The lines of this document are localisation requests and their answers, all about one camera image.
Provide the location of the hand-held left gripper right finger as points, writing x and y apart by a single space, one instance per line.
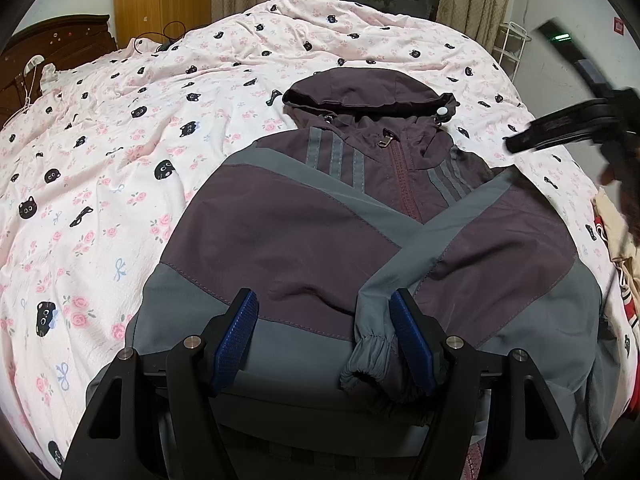
412 342

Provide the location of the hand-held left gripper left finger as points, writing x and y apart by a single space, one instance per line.
234 340

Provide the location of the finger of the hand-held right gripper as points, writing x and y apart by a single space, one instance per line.
560 125

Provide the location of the purple grey hooded jacket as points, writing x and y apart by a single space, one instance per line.
300 230

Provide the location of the beige red printed garment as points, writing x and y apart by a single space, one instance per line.
617 240

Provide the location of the white shelf cart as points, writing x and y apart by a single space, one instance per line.
501 52

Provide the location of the pink cat print blanket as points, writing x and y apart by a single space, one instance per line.
125 160

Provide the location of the dark wooden headboard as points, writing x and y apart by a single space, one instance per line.
65 45

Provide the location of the orange wooden wardrobe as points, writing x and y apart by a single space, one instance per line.
160 0

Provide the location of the red wall sticker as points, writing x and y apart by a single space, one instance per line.
618 25

